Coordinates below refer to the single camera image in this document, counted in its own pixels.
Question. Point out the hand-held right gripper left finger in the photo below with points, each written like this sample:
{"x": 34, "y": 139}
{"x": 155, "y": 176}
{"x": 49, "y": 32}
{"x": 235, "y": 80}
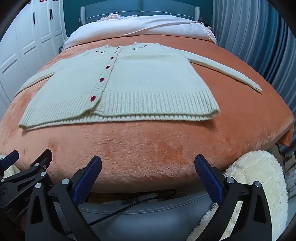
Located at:
{"x": 88, "y": 176}

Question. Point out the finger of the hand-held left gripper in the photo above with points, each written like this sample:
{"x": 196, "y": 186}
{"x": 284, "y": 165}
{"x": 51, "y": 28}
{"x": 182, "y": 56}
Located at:
{"x": 43, "y": 160}
{"x": 10, "y": 158}

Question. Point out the white wardrobe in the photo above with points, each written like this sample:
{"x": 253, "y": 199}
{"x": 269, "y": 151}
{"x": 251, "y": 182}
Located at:
{"x": 27, "y": 41}

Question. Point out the cream fluffy fleece cloth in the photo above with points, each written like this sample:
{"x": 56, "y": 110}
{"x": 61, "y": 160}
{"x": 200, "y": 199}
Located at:
{"x": 259, "y": 171}
{"x": 10, "y": 171}

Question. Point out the orange plush blanket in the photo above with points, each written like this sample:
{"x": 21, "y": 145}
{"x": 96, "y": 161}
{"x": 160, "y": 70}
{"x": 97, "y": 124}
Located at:
{"x": 138, "y": 150}

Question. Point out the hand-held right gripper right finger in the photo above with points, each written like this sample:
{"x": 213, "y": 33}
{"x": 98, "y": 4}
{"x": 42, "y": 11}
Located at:
{"x": 208, "y": 178}

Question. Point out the white duvet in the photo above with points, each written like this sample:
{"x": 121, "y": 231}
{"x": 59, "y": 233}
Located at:
{"x": 150, "y": 25}

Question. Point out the blue bed headboard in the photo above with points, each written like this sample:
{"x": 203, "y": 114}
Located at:
{"x": 161, "y": 7}

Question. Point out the cream knit cardigan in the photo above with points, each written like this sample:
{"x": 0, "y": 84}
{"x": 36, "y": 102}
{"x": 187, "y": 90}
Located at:
{"x": 150, "y": 88}

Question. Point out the blue-grey curtain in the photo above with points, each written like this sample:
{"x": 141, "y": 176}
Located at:
{"x": 249, "y": 30}

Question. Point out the pink ruffled cloth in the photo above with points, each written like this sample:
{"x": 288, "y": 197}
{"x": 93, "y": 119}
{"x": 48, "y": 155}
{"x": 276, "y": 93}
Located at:
{"x": 113, "y": 16}

